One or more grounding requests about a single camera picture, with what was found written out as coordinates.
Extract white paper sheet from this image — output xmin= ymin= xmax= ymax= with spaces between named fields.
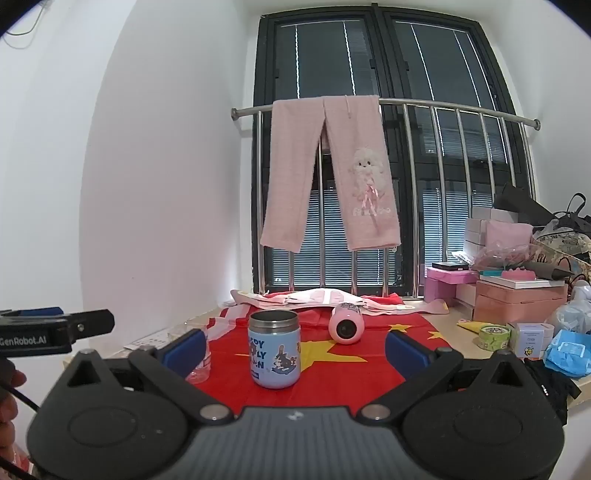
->
xmin=124 ymin=327 xmax=186 ymax=352

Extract floral tote bag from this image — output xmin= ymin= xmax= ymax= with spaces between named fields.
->
xmin=531 ymin=193 xmax=591 ymax=278

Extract pink pants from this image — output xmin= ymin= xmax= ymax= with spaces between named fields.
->
xmin=260 ymin=95 xmax=402 ymax=254

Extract clear plastic bag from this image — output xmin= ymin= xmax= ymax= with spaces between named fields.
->
xmin=468 ymin=242 xmax=561 ymax=273

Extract white and pink garment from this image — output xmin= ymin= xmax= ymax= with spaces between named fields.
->
xmin=230 ymin=287 xmax=419 ymax=319

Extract small white box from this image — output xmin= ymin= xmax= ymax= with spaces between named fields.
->
xmin=508 ymin=322 xmax=555 ymax=359

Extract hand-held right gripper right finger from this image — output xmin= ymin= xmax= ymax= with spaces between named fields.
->
xmin=358 ymin=331 xmax=530 ymax=424

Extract yellow packet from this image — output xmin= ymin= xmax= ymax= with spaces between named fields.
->
xmin=457 ymin=316 xmax=491 ymax=334

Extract blue cartoon print cup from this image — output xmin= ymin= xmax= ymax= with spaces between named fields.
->
xmin=247 ymin=310 xmax=302 ymax=389

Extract black paper bag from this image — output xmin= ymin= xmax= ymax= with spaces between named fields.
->
xmin=493 ymin=182 xmax=555 ymax=227

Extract crumpled translucent plastic bag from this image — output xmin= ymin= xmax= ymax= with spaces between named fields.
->
xmin=545 ymin=279 xmax=591 ymax=335

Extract blue wipes packet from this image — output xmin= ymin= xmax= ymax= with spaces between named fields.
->
xmin=543 ymin=329 xmax=591 ymax=379

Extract red flag cloth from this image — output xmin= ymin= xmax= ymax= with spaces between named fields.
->
xmin=210 ymin=291 xmax=455 ymax=416

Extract black framed window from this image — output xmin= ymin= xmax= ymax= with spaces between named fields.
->
xmin=253 ymin=4 xmax=539 ymax=296

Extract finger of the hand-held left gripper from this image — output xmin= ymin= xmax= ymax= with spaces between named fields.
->
xmin=0 ymin=306 xmax=115 ymax=344

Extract pink cup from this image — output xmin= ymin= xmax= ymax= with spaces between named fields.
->
xmin=329 ymin=302 xmax=365 ymax=347

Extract large pink box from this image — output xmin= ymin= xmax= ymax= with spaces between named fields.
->
xmin=475 ymin=277 xmax=570 ymax=325

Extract small pink cloth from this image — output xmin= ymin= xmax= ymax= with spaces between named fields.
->
xmin=418 ymin=298 xmax=450 ymax=316

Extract white book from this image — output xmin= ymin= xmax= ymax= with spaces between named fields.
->
xmin=479 ymin=273 xmax=566 ymax=289

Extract green tape roll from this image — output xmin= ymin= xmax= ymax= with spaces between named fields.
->
xmin=478 ymin=324 xmax=511 ymax=350

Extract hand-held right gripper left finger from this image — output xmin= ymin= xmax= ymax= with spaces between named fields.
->
xmin=64 ymin=329 xmax=237 ymax=425

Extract person's left hand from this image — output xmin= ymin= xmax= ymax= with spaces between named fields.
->
xmin=0 ymin=358 xmax=28 ymax=450

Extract stack of white boxes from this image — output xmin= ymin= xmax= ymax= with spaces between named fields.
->
xmin=463 ymin=207 xmax=520 ymax=259

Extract metal window railing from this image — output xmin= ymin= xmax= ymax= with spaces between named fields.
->
xmin=231 ymin=97 xmax=541 ymax=299

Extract black cable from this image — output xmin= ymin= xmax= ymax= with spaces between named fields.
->
xmin=0 ymin=382 xmax=41 ymax=412

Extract black cloth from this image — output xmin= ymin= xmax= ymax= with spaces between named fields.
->
xmin=524 ymin=357 xmax=581 ymax=428

